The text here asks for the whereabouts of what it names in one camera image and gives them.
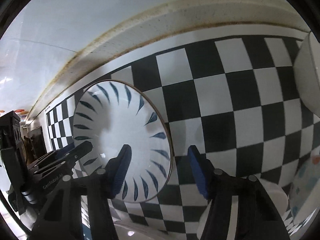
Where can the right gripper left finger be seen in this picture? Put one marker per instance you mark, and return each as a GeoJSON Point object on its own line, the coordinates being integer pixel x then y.
{"type": "Point", "coordinates": [60, 217]}

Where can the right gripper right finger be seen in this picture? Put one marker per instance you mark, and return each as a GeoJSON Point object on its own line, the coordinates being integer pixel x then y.
{"type": "Point", "coordinates": [209, 179]}

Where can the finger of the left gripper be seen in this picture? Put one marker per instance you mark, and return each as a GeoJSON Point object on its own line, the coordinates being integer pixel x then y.
{"type": "Point", "coordinates": [78, 152]}

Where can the blue leaf pattern plate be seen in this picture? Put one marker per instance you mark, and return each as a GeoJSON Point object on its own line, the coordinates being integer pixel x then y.
{"type": "Point", "coordinates": [111, 114]}

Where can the white bowl red flowers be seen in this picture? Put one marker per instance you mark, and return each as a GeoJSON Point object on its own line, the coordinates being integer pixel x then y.
{"type": "Point", "coordinates": [247, 210]}

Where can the white bowl blue pattern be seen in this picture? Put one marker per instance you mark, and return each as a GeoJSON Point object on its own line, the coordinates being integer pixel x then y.
{"type": "Point", "coordinates": [304, 191]}

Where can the black white checkered mat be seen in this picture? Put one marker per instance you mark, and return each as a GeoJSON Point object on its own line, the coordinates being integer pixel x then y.
{"type": "Point", "coordinates": [234, 98]}

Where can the plain white bowl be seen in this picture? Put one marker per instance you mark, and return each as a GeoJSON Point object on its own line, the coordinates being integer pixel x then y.
{"type": "Point", "coordinates": [306, 72]}

